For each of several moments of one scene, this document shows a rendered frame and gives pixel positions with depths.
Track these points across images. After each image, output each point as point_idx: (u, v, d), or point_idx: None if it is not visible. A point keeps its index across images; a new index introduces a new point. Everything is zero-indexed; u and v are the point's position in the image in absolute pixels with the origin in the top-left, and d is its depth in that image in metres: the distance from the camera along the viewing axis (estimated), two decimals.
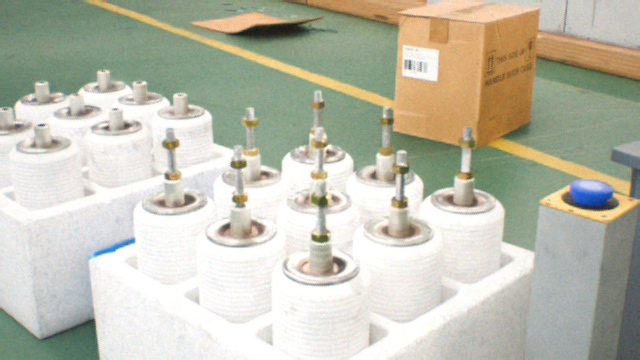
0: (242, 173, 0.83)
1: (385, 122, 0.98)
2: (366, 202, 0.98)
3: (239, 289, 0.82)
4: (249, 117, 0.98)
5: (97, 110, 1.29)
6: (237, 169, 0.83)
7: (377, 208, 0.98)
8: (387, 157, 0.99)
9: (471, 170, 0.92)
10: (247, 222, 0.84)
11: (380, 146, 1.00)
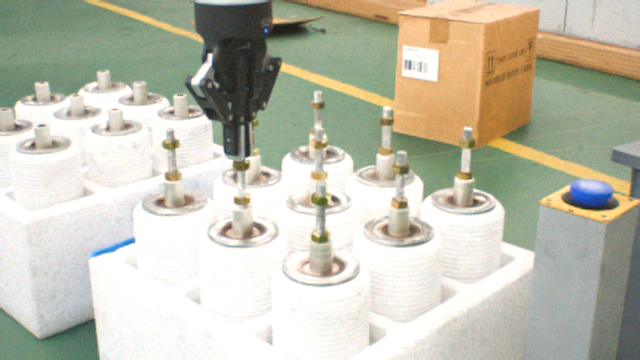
0: (242, 178, 0.83)
1: (385, 122, 0.98)
2: (366, 202, 0.98)
3: (240, 289, 0.82)
4: None
5: (97, 110, 1.29)
6: (245, 172, 0.83)
7: (377, 208, 0.98)
8: (387, 157, 0.99)
9: (471, 170, 0.92)
10: (249, 222, 0.84)
11: (380, 146, 1.00)
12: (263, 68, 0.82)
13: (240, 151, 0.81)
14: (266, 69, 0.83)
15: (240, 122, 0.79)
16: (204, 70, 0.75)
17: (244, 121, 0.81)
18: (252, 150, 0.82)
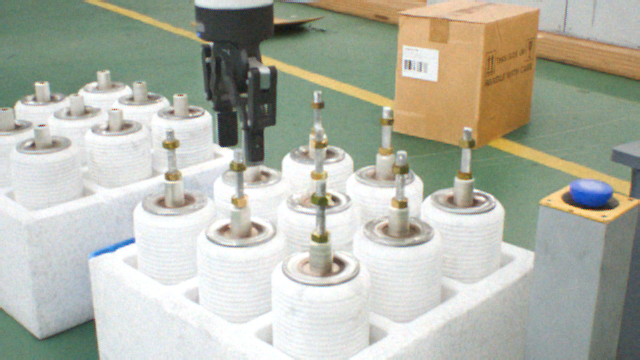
0: (242, 176, 0.83)
1: (385, 122, 0.98)
2: (366, 202, 0.98)
3: (238, 289, 0.82)
4: None
5: (97, 110, 1.29)
6: (238, 172, 0.83)
7: (377, 208, 0.98)
8: (387, 157, 0.99)
9: (471, 170, 0.92)
10: (247, 222, 0.84)
11: (380, 146, 1.00)
12: (253, 83, 0.75)
13: (217, 136, 0.84)
14: (253, 83, 0.74)
15: (212, 106, 0.83)
16: None
17: (246, 128, 0.78)
18: (244, 160, 0.78)
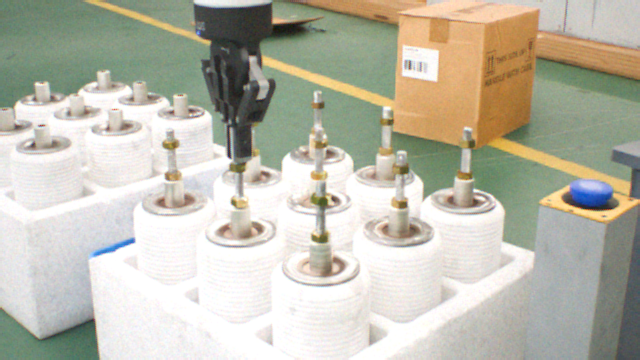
0: (235, 178, 0.83)
1: (385, 122, 0.98)
2: (366, 202, 0.98)
3: (238, 289, 0.82)
4: None
5: (97, 110, 1.29)
6: (235, 175, 0.83)
7: (377, 208, 0.98)
8: (387, 157, 0.99)
9: (471, 170, 0.92)
10: (247, 222, 0.84)
11: (380, 146, 1.00)
12: (249, 86, 0.76)
13: (226, 148, 0.82)
14: (249, 89, 0.76)
15: (221, 118, 0.81)
16: None
17: (234, 125, 0.81)
18: (232, 156, 0.81)
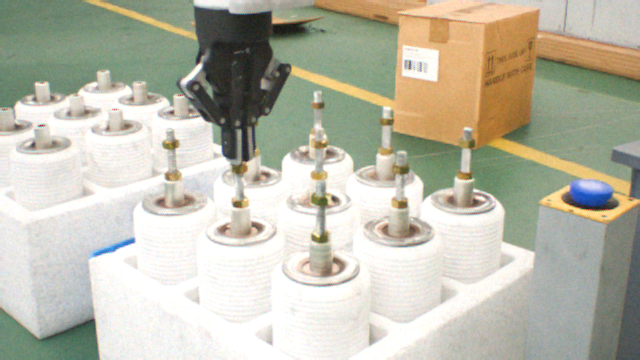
0: (241, 181, 0.83)
1: (385, 122, 0.98)
2: (366, 202, 0.98)
3: (238, 288, 0.82)
4: None
5: (97, 110, 1.29)
6: (243, 175, 0.83)
7: (377, 208, 0.98)
8: (387, 157, 0.99)
9: (471, 170, 0.92)
10: (247, 221, 0.84)
11: (380, 146, 1.00)
12: (200, 85, 0.78)
13: None
14: None
15: None
16: (273, 57, 0.82)
17: (231, 124, 0.82)
18: (226, 153, 0.83)
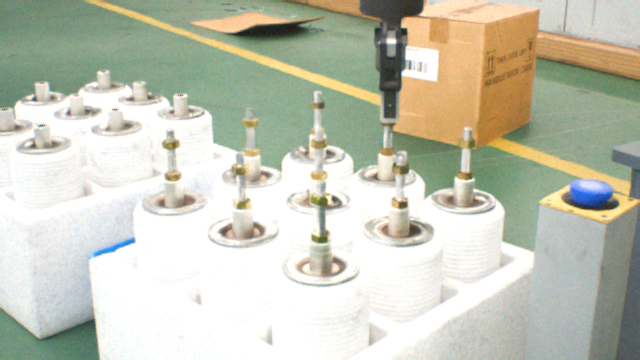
0: (238, 180, 0.83)
1: None
2: (364, 201, 0.98)
3: None
4: (249, 117, 0.98)
5: (97, 110, 1.29)
6: (237, 177, 0.83)
7: (374, 207, 0.98)
8: (388, 157, 0.99)
9: (471, 170, 0.92)
10: (233, 218, 0.85)
11: (389, 149, 0.99)
12: (386, 51, 0.90)
13: None
14: (385, 51, 0.90)
15: None
16: None
17: (385, 89, 0.93)
18: (380, 116, 0.94)
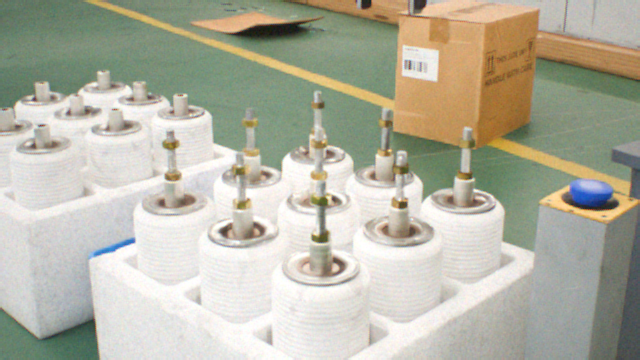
0: (238, 180, 0.83)
1: (383, 124, 0.98)
2: (420, 189, 1.02)
3: None
4: (249, 117, 0.98)
5: (97, 110, 1.29)
6: (237, 177, 0.83)
7: None
8: None
9: (471, 170, 0.92)
10: (233, 218, 0.85)
11: (380, 147, 1.00)
12: None
13: (422, 3, 0.92)
14: None
15: None
16: None
17: None
18: (368, 1, 0.96)
